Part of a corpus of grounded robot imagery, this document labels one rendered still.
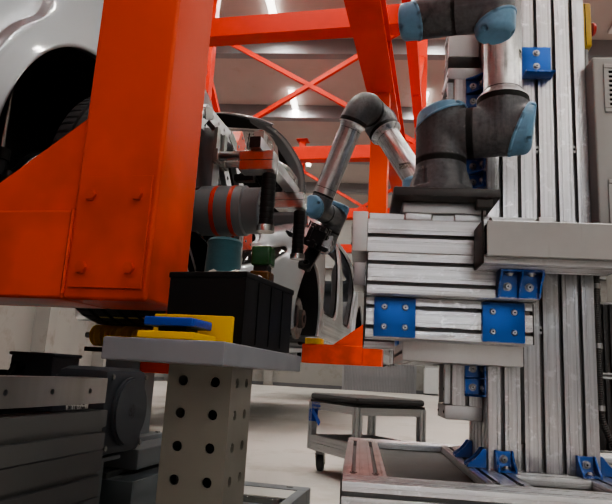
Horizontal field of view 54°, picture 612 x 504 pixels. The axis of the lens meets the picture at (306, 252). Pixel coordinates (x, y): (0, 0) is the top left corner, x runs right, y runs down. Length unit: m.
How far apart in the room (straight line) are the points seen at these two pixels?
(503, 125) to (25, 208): 0.99
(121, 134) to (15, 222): 0.25
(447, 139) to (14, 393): 0.99
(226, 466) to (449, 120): 0.89
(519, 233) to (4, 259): 0.96
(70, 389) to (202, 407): 0.23
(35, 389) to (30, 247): 0.32
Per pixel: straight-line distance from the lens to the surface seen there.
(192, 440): 0.93
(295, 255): 1.78
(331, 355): 5.21
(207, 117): 1.69
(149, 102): 1.16
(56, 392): 1.01
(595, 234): 1.28
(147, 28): 1.24
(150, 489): 1.53
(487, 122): 1.42
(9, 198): 1.27
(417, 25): 1.27
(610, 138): 1.66
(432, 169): 1.38
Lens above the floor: 0.41
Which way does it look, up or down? 11 degrees up
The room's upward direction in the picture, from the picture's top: 3 degrees clockwise
